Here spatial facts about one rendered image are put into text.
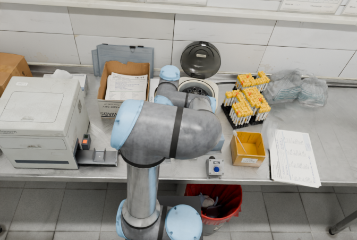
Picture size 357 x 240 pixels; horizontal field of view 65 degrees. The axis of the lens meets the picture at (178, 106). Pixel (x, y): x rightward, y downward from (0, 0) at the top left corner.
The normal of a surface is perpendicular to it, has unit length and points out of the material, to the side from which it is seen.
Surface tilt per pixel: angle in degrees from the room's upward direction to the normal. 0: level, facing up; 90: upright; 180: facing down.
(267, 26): 90
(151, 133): 46
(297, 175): 1
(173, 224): 9
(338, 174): 0
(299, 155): 1
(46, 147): 90
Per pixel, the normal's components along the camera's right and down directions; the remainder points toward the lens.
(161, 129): -0.01, -0.08
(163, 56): 0.02, 0.76
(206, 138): 0.68, 0.11
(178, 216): 0.21, -0.58
